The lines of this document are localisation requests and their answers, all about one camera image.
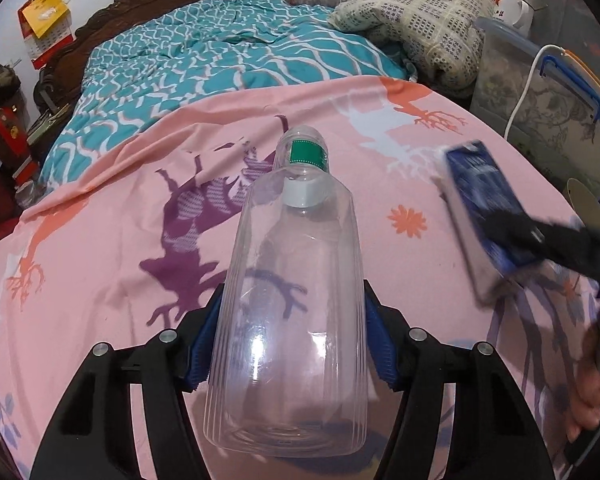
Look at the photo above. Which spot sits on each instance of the pink floral bedsheet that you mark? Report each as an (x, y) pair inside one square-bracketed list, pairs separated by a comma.
[(105, 210)]

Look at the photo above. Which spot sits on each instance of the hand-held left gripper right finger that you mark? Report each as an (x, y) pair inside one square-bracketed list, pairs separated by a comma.
[(380, 345)]

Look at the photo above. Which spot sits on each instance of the white enamel mug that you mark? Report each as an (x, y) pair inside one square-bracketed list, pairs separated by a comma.
[(512, 10)]

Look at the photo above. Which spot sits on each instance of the blue and white carton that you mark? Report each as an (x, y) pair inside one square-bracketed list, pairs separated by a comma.
[(480, 195)]

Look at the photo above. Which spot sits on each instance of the tan curved wooden piece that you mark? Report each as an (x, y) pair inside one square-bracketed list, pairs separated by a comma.
[(587, 207)]

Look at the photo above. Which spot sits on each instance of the red and yellow wall calendar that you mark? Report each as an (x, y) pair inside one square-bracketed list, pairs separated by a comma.
[(45, 20)]

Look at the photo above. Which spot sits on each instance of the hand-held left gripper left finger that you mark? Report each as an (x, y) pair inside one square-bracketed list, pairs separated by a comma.
[(202, 355)]

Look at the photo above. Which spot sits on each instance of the red box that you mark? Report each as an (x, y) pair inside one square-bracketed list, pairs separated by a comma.
[(12, 142)]

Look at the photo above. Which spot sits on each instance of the clear plastic bottle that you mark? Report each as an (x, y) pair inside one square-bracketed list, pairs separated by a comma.
[(290, 310)]

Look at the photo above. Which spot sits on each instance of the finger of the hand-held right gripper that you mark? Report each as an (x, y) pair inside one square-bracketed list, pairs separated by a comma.
[(525, 232)]

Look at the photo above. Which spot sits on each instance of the green flat box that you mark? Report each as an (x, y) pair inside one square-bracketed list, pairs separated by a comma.
[(45, 127)]

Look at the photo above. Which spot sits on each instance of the person's right hand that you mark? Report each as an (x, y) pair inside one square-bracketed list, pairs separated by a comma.
[(590, 390)]

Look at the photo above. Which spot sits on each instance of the clear plastic storage box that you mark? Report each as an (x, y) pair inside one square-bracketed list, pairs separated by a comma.
[(545, 105)]

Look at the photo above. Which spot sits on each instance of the carved wooden headboard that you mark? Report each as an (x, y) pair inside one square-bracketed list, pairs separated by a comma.
[(105, 15)]

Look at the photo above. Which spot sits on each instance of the teal patterned quilt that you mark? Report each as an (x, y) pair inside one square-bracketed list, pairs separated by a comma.
[(205, 60)]

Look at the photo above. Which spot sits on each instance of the beige checkered quilt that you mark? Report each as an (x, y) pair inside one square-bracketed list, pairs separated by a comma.
[(430, 25)]

